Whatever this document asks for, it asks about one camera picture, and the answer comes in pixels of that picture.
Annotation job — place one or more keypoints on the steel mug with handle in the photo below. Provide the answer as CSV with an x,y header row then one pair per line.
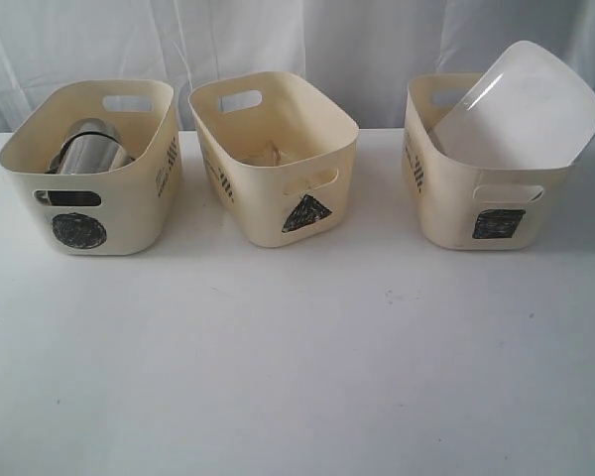
x,y
90,146

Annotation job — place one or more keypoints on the cream bin with square mark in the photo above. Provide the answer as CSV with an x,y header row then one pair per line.
x,y
465,208

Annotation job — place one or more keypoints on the cream bin with circle mark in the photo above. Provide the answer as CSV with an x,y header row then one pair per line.
x,y
117,212

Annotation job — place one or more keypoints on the wooden chopstick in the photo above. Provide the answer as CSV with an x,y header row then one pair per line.
x,y
271,155

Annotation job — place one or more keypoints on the white square plate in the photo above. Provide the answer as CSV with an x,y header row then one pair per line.
x,y
528,111

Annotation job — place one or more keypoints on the white curtain backdrop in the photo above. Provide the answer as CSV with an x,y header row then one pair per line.
x,y
360,53

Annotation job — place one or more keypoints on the cream bin with triangle mark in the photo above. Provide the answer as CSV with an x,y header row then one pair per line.
x,y
307,193

